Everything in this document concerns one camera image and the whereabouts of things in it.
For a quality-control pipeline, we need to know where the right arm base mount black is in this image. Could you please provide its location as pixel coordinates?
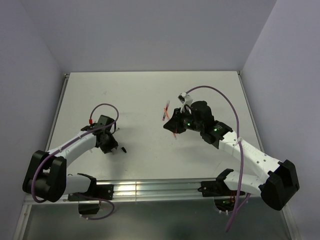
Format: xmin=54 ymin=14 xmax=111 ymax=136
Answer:
xmin=197 ymin=180 xmax=237 ymax=214

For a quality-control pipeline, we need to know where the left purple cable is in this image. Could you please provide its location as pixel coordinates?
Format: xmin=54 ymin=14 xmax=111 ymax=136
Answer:
xmin=31 ymin=103 xmax=120 ymax=203

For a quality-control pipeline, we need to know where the red pen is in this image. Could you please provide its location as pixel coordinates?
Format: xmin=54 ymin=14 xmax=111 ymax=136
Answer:
xmin=162 ymin=100 xmax=170 ymax=121

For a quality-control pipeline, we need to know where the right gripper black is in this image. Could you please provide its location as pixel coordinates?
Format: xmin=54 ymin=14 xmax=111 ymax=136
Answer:
xmin=163 ymin=107 xmax=204 ymax=134

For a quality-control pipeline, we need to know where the orange pen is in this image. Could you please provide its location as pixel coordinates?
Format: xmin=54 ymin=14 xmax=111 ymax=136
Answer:
xmin=164 ymin=108 xmax=177 ymax=140

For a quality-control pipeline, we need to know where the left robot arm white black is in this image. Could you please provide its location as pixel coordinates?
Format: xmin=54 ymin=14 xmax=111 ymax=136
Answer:
xmin=22 ymin=115 xmax=119 ymax=203

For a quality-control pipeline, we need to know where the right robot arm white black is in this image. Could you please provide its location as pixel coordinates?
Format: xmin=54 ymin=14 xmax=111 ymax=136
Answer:
xmin=163 ymin=101 xmax=300 ymax=211

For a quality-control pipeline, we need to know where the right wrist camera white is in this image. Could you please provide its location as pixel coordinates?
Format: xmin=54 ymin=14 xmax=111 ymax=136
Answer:
xmin=178 ymin=92 xmax=193 ymax=113

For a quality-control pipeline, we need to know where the purple cable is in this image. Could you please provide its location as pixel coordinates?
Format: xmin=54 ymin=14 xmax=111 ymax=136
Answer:
xmin=186 ymin=85 xmax=251 ymax=233
xmin=31 ymin=103 xmax=120 ymax=203

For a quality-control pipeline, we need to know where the aluminium rail frame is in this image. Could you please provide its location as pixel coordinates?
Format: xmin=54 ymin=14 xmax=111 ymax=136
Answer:
xmin=23 ymin=174 xmax=286 ymax=203

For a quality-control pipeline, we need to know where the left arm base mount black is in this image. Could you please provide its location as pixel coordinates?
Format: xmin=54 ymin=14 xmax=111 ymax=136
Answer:
xmin=67 ymin=184 xmax=114 ymax=217

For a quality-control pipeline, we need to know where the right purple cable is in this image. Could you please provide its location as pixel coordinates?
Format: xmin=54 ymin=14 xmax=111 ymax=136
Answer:
xmin=186 ymin=85 xmax=251 ymax=233

